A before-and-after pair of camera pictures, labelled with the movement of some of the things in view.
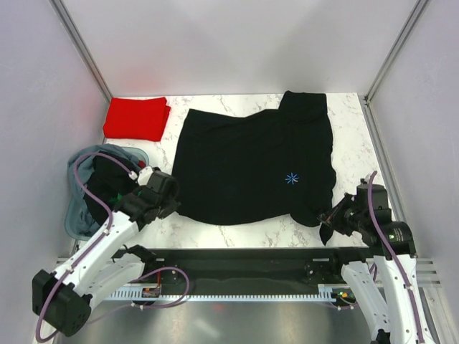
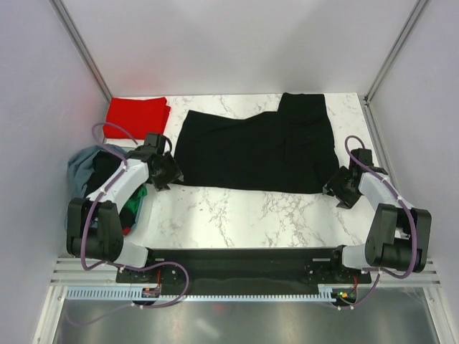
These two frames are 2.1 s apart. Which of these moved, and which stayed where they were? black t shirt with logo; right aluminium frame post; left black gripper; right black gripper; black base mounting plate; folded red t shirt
Moved: left black gripper; right black gripper; black t shirt with logo
Stayed: folded red t shirt; black base mounting plate; right aluminium frame post
